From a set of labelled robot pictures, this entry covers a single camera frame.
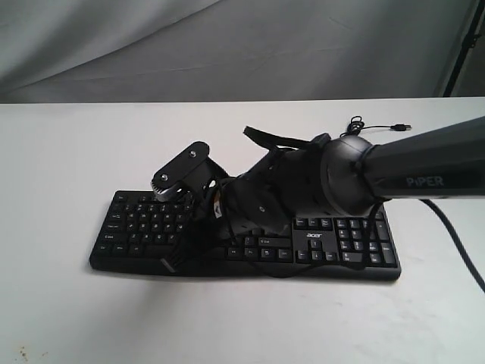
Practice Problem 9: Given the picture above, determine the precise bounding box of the black stand pole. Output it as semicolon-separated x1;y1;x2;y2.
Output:
443;0;484;98

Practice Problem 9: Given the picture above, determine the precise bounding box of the black acer keyboard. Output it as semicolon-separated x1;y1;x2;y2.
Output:
89;190;402;281

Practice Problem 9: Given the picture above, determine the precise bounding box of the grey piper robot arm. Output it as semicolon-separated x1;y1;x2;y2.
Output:
151;118;484;272

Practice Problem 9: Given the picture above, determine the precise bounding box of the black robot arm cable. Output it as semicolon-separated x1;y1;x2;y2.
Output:
419;196;485;295

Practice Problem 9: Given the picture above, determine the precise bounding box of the black usb cable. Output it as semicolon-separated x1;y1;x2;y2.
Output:
339;115;413;138

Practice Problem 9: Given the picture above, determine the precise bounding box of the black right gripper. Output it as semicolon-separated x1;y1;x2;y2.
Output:
161;140;330;274

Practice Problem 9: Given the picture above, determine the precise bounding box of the grey backdrop cloth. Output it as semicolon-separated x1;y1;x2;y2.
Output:
1;1;477;103

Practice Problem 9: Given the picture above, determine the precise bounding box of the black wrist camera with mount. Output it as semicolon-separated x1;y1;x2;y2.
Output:
151;141;229;202

